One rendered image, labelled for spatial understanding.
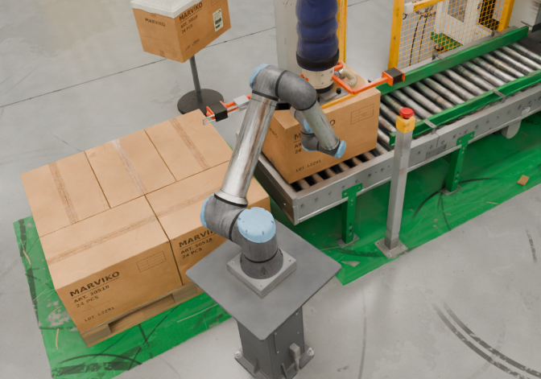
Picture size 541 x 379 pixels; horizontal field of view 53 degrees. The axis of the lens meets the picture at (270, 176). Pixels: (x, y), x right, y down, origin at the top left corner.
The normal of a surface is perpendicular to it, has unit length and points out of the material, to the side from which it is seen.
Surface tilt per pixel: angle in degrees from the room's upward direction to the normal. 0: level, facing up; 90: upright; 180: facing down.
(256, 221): 5
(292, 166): 90
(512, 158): 0
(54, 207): 0
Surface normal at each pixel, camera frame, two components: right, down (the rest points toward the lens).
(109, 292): 0.48, 0.57
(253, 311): -0.07, -0.73
